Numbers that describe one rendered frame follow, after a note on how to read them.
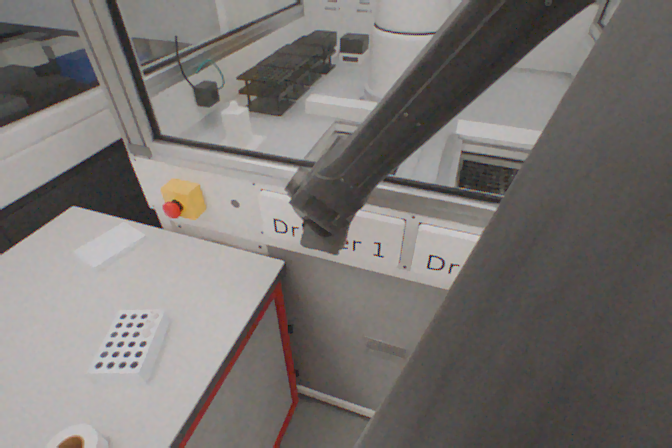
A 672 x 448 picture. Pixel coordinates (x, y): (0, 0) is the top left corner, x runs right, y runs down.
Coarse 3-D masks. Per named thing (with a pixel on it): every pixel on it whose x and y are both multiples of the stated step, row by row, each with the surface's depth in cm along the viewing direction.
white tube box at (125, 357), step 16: (128, 320) 66; (144, 320) 66; (160, 320) 66; (112, 336) 65; (128, 336) 64; (160, 336) 66; (112, 352) 62; (128, 352) 62; (144, 352) 62; (96, 368) 60; (112, 368) 59; (128, 368) 59; (144, 368) 60
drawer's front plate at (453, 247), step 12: (420, 228) 65; (432, 228) 65; (444, 228) 65; (420, 240) 67; (432, 240) 66; (444, 240) 65; (456, 240) 64; (468, 240) 63; (420, 252) 68; (432, 252) 67; (444, 252) 67; (456, 252) 66; (468, 252) 65; (420, 264) 70; (432, 264) 69; (432, 276) 71; (444, 276) 70
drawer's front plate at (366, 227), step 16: (272, 192) 73; (272, 208) 74; (288, 208) 73; (272, 224) 77; (288, 224) 75; (352, 224) 70; (368, 224) 68; (384, 224) 67; (400, 224) 66; (288, 240) 79; (352, 240) 72; (368, 240) 71; (384, 240) 70; (400, 240) 68; (352, 256) 75; (368, 256) 74; (384, 256) 72
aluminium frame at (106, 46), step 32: (96, 0) 60; (96, 32) 64; (96, 64) 68; (128, 64) 67; (128, 96) 71; (128, 128) 76; (160, 160) 78; (192, 160) 76; (224, 160) 72; (256, 160) 71; (288, 160) 69; (384, 192) 65; (416, 192) 63; (448, 192) 62; (480, 224) 62
